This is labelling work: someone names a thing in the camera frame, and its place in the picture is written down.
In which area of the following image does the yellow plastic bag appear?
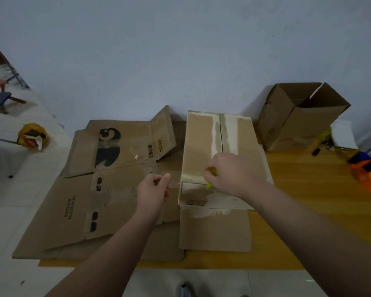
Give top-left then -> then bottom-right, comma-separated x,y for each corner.
17,123 -> 50,151

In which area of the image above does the person's left forearm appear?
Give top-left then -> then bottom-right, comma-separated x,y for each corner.
45,211 -> 165,297

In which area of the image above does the person's grey shoe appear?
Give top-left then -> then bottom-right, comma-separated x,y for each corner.
176,281 -> 197,297

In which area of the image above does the yellow-green handled tool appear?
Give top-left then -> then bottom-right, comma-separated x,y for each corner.
312,127 -> 334,157

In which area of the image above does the person's left hand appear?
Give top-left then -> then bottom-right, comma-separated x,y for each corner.
137,172 -> 172,219

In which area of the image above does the yellow utility knife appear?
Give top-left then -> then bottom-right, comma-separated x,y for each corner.
206,167 -> 219,189

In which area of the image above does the large flattened cardboard with text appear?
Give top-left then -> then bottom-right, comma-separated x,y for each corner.
12,165 -> 183,260

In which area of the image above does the black metal rack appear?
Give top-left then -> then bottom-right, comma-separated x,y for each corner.
0,35 -> 30,89

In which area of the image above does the person's right forearm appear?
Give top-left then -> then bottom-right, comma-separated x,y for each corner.
247,179 -> 371,297

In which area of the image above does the white paper sheet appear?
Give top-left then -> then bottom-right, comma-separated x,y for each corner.
330,119 -> 359,151

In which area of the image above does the taped closed cardboard box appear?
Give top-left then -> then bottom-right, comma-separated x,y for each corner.
178,111 -> 274,253

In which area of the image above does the open empty cardboard box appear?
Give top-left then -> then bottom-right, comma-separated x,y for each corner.
256,82 -> 351,152

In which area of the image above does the person's right hand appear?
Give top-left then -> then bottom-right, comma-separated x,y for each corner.
204,152 -> 261,199

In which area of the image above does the orange and blue tape dispenser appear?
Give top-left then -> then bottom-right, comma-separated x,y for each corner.
348,151 -> 371,195

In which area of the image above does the flattened cardboard with swirl print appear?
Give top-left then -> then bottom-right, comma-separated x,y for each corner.
61,105 -> 177,178

